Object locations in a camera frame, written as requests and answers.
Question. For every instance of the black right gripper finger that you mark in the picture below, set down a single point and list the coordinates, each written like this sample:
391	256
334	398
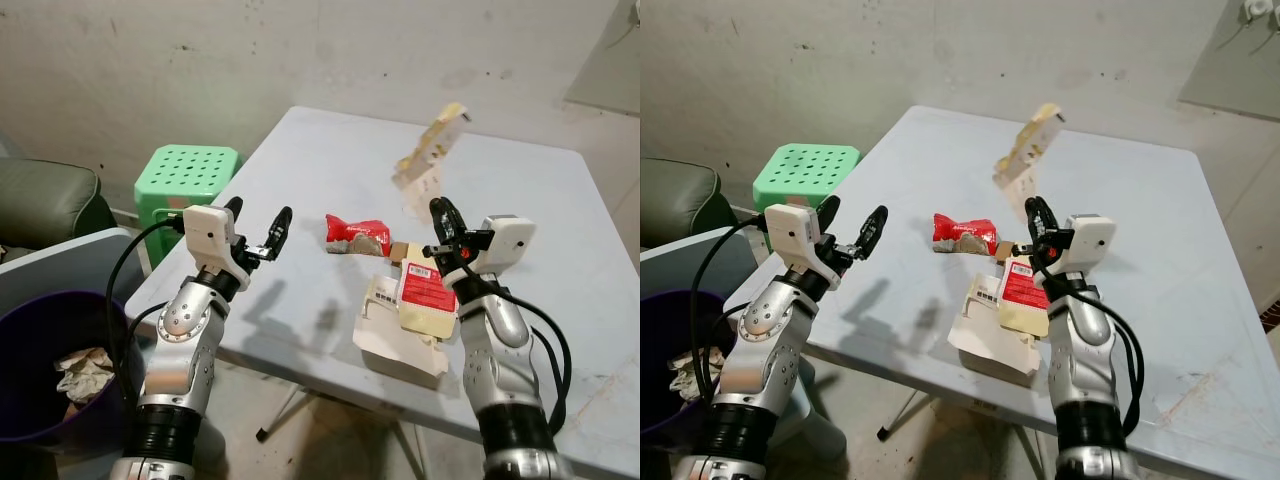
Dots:
447	220
1040	220

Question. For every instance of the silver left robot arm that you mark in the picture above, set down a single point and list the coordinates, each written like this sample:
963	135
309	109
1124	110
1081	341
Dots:
180	340
755	345

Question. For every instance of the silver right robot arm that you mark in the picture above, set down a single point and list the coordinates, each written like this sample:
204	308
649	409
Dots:
500	360
1085	360

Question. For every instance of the dark purple rubbish bin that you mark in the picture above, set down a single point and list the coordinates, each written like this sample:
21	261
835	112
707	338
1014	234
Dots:
660	340
30	350

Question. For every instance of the green plastic stool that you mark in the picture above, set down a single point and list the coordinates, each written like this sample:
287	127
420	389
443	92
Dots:
805	170
190	170

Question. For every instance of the small brown cardboard scrap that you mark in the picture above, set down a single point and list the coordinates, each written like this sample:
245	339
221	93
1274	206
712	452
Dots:
400	252
1004	250

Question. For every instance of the yellow packet with red label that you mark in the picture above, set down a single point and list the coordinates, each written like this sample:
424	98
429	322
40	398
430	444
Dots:
1022	290
425	290

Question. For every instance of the red snack wrapper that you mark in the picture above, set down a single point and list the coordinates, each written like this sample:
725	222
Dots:
355	230
962	230

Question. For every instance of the yellow white carton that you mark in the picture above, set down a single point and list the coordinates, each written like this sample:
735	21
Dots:
432	145
1030	145

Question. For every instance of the flattened white cardboard box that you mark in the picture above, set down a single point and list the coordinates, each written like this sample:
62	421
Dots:
390	335
985	335

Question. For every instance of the grey blue plastic container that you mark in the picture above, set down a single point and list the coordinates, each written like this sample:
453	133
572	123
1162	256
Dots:
60	265
690	265

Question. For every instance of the dark green padded seat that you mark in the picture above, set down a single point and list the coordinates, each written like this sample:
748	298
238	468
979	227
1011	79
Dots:
40	200
675	195

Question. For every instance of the metal table leg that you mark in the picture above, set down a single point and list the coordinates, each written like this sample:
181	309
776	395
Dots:
905	415
285	410

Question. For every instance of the crumpled white paper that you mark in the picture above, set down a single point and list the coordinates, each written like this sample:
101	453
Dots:
85	375
685	375

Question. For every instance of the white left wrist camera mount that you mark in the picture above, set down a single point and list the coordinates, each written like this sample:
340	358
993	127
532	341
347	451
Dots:
208	235
790	232

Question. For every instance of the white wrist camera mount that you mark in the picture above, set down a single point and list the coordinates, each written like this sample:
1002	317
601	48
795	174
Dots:
208	235
510	240
790	232
1092	240

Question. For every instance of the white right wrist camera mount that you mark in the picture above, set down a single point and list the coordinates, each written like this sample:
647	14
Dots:
510	240
1092	240

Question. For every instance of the grey wall panel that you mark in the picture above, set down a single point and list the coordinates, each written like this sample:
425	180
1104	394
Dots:
1235	70
610	60

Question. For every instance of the white wall socket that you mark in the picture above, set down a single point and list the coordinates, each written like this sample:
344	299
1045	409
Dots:
1255	10

